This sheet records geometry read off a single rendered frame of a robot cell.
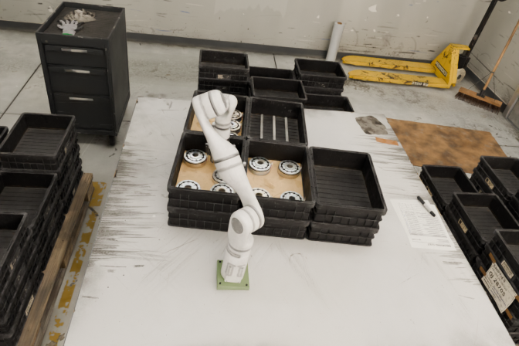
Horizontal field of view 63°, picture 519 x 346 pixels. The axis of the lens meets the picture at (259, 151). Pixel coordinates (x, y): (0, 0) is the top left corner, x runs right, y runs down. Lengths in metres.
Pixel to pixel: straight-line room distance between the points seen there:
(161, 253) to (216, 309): 0.33
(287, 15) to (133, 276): 3.88
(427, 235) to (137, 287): 1.30
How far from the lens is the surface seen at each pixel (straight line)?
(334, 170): 2.09
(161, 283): 1.69
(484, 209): 3.05
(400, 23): 5.45
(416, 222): 2.19
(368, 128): 2.73
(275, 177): 1.96
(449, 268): 2.06
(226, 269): 1.64
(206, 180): 1.89
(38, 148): 2.72
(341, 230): 1.85
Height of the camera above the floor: 2.08
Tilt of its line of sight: 37 degrees down
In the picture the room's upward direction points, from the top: 9 degrees clockwise
